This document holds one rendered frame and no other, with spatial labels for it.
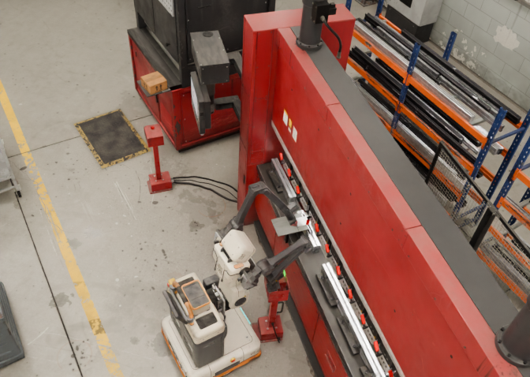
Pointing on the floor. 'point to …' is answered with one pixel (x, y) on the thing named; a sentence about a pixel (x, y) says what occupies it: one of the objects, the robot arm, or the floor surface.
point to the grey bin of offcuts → (8, 333)
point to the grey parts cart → (7, 171)
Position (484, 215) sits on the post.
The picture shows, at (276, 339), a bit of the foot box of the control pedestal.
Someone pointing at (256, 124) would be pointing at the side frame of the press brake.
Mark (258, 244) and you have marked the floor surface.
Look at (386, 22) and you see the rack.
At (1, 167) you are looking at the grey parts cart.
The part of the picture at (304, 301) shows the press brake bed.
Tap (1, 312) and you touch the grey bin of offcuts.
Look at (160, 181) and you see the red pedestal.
